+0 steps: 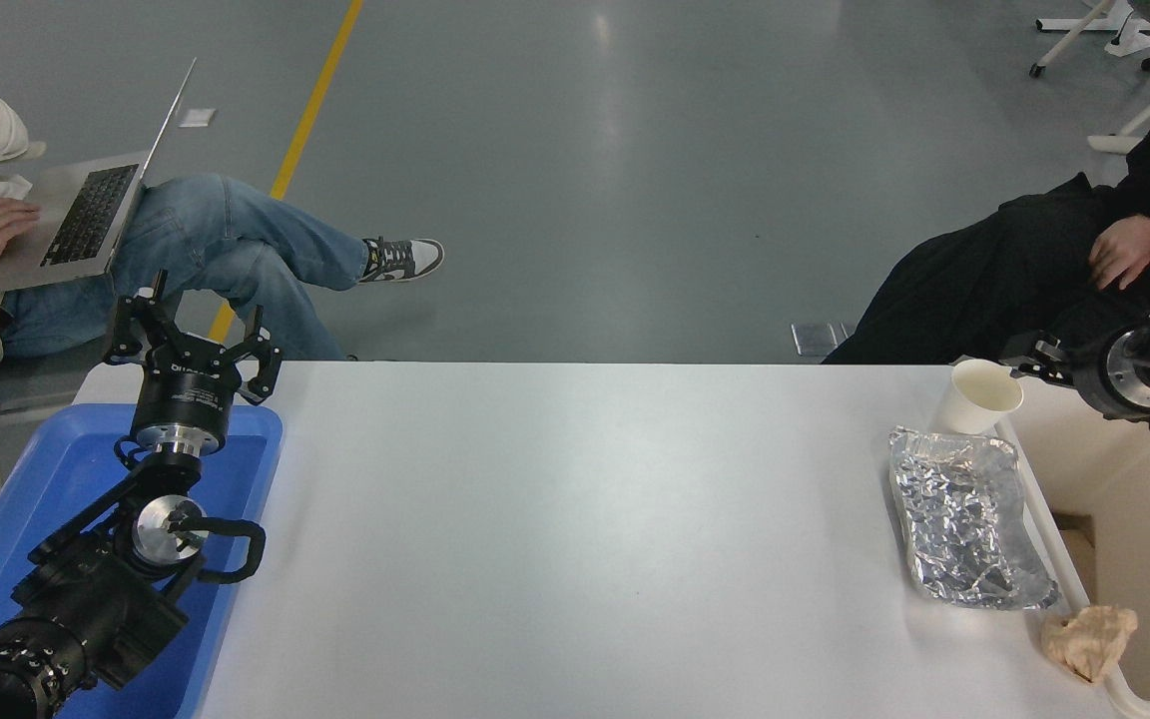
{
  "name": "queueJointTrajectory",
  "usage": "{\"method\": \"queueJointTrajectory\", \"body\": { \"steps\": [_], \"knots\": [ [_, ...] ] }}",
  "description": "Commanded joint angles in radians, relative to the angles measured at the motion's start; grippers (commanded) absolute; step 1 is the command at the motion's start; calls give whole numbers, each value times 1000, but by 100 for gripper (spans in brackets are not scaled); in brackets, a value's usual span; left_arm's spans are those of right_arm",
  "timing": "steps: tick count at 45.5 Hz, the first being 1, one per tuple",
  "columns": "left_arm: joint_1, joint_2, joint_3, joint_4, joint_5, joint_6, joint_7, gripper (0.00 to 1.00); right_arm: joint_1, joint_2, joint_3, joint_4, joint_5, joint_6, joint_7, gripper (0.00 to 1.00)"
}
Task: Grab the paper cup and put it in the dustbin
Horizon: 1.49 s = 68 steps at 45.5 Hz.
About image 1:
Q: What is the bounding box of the metal floor socket plate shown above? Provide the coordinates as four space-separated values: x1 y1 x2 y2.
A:
792 322 851 358

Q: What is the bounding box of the blue plastic tray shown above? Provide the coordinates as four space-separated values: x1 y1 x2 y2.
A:
0 402 285 719

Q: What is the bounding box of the silver laptop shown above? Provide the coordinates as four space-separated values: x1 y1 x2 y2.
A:
0 57 199 297

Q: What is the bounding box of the grey chair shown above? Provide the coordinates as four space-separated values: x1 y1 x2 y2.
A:
0 340 117 505

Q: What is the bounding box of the white wheeled chair base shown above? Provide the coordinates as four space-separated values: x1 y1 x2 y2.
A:
1029 0 1150 79

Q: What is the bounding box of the person's left hand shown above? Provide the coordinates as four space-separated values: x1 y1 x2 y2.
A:
1087 215 1150 291

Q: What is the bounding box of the seated person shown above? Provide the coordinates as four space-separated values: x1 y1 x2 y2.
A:
822 80 1150 365

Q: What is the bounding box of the white chair leg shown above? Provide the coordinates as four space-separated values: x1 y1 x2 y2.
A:
1089 78 1150 156

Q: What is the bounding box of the crumpled silver foil tray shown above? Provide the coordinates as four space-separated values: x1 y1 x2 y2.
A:
887 425 1062 611

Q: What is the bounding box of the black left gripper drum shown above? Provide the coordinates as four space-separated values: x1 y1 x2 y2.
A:
133 336 244 435

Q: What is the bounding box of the person with laptop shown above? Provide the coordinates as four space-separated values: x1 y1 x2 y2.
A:
0 72 446 362

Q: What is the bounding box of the white paper cup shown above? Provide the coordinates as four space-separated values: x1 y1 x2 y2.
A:
937 358 1025 436

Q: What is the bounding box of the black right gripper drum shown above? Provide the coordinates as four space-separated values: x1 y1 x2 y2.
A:
1072 328 1132 417

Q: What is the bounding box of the crumpled tan paper ball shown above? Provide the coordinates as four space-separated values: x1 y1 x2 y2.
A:
1039 604 1140 685

